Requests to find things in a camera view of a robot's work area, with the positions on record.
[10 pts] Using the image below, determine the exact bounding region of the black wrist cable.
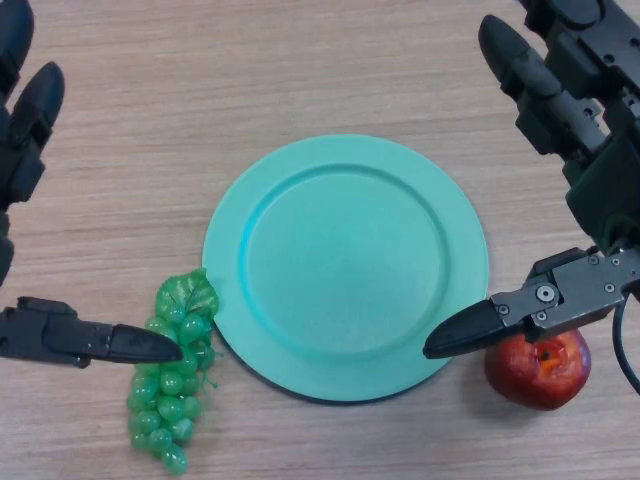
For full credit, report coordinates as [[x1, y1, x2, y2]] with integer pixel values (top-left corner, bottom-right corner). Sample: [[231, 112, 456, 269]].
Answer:
[[612, 294, 640, 391]]

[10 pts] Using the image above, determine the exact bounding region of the round green plate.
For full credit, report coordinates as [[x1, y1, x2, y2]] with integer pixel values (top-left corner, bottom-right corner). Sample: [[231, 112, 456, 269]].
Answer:
[[201, 133, 489, 404]]

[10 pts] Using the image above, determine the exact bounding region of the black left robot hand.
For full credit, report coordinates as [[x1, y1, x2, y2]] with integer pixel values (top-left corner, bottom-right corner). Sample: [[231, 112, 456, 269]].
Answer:
[[0, 0, 184, 370]]

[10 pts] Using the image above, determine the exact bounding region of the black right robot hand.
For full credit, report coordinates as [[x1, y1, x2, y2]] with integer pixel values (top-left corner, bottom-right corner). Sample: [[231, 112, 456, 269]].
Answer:
[[422, 0, 640, 360]]

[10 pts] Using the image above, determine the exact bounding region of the red apple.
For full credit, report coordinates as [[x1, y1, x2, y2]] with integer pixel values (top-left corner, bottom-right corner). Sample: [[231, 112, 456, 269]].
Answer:
[[483, 327, 592, 412]]

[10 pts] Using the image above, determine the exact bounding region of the green grapes bunch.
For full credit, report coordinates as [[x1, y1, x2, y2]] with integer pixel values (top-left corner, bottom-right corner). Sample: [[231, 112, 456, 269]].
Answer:
[[127, 267, 222, 476]]

